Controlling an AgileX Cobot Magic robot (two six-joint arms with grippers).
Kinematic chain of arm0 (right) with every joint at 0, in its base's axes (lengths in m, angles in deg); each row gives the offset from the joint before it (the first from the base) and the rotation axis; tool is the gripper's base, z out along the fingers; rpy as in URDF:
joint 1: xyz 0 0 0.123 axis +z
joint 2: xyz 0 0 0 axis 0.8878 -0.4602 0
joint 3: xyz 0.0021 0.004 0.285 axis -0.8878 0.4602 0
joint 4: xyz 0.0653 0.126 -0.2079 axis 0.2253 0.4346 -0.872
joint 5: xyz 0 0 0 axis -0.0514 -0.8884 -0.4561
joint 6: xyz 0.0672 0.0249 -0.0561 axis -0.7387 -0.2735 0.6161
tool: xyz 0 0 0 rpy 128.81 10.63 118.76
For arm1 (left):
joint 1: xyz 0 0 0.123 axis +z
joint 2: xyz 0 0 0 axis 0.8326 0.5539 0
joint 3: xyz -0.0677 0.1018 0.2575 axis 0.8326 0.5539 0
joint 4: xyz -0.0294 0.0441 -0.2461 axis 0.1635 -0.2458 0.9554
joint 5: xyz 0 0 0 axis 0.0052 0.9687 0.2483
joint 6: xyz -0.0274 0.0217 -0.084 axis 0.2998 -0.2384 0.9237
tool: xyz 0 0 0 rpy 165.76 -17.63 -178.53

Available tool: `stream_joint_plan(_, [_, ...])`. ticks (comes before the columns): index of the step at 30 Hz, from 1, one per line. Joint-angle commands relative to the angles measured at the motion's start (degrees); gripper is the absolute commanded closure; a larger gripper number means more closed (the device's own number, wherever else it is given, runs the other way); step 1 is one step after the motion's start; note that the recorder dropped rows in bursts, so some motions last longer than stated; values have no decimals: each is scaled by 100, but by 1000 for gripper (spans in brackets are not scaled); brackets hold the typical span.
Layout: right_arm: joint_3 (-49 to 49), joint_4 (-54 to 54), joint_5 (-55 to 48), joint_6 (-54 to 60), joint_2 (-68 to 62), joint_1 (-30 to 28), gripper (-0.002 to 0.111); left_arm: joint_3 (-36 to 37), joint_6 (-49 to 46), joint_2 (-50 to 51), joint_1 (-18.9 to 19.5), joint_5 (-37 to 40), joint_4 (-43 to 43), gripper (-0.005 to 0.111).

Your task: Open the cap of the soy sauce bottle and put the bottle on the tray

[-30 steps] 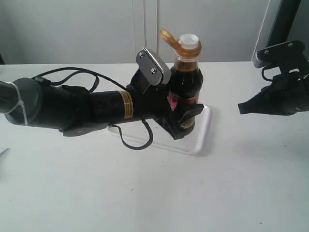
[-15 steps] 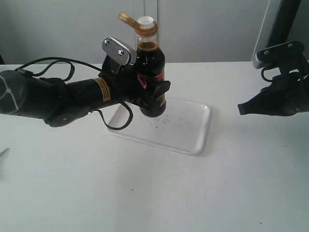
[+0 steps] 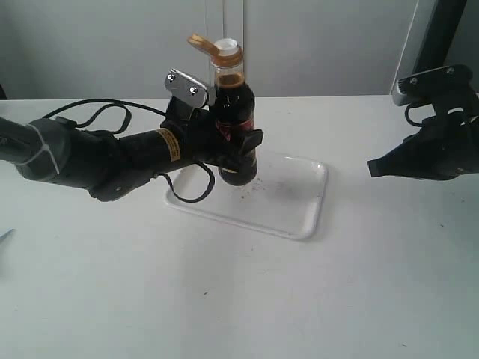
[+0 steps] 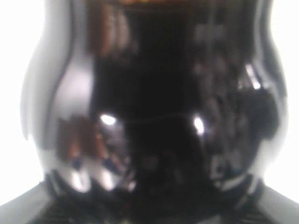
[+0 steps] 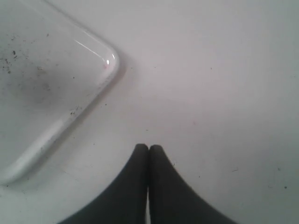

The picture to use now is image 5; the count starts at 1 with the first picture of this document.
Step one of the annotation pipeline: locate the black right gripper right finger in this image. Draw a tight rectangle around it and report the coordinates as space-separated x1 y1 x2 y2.
149 145 235 224

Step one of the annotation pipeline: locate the white plastic tray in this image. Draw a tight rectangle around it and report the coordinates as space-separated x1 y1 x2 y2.
0 0 120 185

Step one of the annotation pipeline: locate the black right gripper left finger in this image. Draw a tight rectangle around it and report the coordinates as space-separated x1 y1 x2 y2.
61 144 149 224

